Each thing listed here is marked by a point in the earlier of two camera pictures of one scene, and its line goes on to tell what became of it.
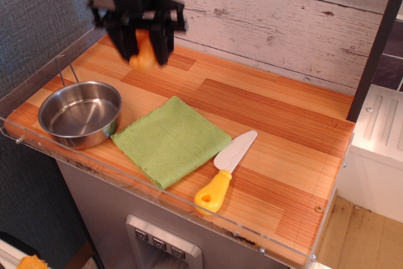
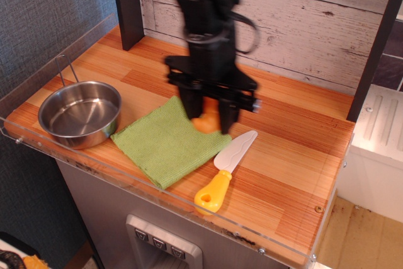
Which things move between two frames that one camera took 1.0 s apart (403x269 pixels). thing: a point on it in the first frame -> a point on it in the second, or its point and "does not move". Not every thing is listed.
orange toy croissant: [145, 59] -> [208, 121]
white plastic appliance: [372, 172] does not move
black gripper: [135, 0] -> [212, 65]
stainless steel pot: [82, 114] does not move
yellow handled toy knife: [209, 200] does not move
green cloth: [169, 140] does not move
